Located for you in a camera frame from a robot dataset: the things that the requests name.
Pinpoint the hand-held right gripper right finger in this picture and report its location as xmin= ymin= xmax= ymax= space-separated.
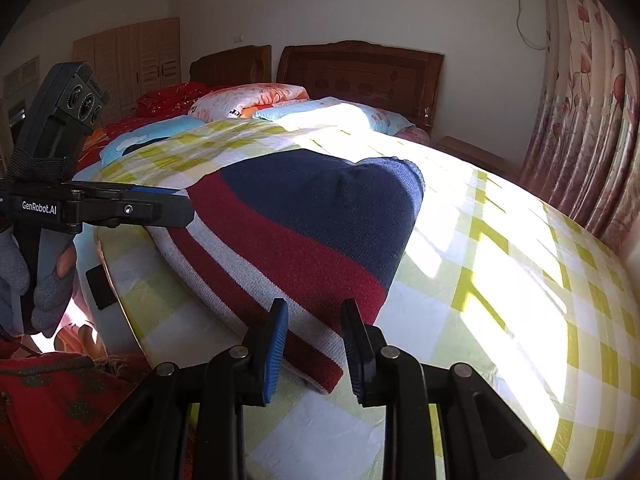
xmin=340 ymin=299 xmax=571 ymax=480

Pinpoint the orange floral folded quilt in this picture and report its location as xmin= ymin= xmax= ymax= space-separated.
xmin=190 ymin=84 xmax=310 ymax=120

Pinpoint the red blanket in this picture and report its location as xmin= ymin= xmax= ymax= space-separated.
xmin=75 ymin=81 xmax=231 ymax=171

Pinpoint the person's left hand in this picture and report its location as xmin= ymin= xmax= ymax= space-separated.
xmin=0 ymin=232 xmax=78 ymax=329

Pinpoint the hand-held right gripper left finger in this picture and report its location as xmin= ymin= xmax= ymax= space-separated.
xmin=60 ymin=297 xmax=291 ymax=480

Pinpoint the striped knit sweater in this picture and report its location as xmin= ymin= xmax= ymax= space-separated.
xmin=145 ymin=149 xmax=426 ymax=395

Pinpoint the white louvered vent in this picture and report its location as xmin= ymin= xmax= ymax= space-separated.
xmin=2 ymin=57 xmax=41 ymax=101

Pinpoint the wide wooden headboard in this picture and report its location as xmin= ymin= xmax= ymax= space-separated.
xmin=276 ymin=40 xmax=445 ymax=133

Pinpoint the white cable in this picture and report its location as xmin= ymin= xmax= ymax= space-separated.
xmin=515 ymin=0 xmax=551 ymax=51

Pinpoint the red patterned cloth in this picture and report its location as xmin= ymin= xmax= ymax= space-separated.
xmin=0 ymin=345 xmax=201 ymax=480

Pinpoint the light blue folded quilt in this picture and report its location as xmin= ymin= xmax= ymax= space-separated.
xmin=252 ymin=96 xmax=431 ymax=136

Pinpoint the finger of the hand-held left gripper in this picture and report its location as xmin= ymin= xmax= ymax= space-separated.
xmin=75 ymin=182 xmax=196 ymax=231

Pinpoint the light blue pillow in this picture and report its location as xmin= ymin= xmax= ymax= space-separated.
xmin=99 ymin=115 xmax=206 ymax=167

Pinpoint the pink floral curtain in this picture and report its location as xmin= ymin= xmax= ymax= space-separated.
xmin=520 ymin=0 xmax=640 ymax=261

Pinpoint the yellow checkered bed sheet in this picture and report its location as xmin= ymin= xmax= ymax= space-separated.
xmin=75 ymin=115 xmax=640 ymax=480

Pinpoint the light wooden wardrobe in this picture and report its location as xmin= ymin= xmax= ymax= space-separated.
xmin=72 ymin=16 xmax=181 ymax=121

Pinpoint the narrow wooden headboard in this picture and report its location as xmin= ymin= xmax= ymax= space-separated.
xmin=189 ymin=45 xmax=272 ymax=88

